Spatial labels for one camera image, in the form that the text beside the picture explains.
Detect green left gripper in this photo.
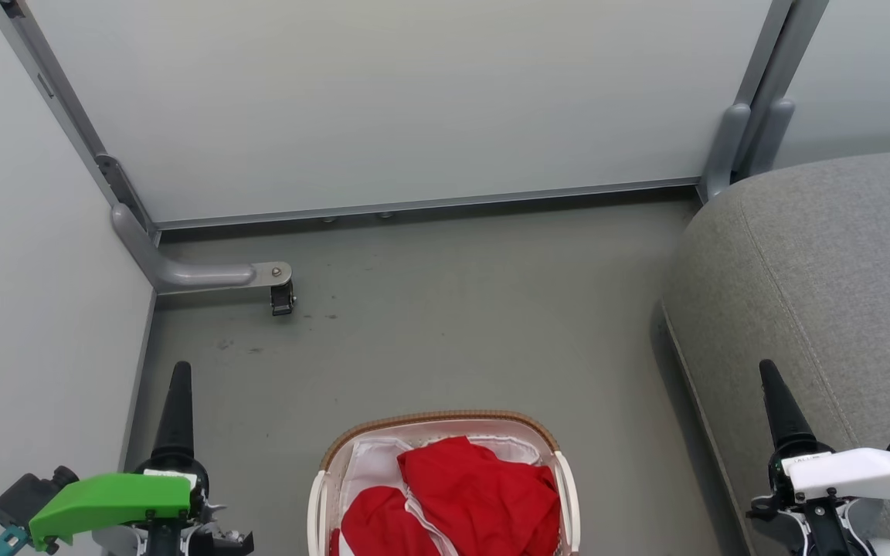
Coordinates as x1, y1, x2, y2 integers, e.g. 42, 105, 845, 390
28, 361, 254, 556

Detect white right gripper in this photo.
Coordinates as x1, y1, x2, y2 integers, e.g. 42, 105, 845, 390
746, 359, 890, 556

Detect red garment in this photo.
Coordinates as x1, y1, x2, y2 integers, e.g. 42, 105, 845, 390
329, 436, 562, 556

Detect grey fabric sofa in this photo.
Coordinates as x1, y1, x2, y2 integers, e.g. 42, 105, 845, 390
661, 149, 890, 556

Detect grey metal partition leg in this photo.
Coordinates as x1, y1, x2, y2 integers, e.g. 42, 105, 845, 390
110, 202, 293, 296

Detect white laundry basket brown rim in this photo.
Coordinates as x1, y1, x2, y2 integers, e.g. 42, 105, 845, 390
307, 410, 582, 556

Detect white partition panel grey frame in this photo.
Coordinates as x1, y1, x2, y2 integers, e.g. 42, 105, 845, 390
754, 0, 890, 175
24, 0, 793, 231
0, 0, 161, 556

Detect teal cable connector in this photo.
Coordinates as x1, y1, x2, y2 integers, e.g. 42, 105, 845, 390
0, 524, 32, 556

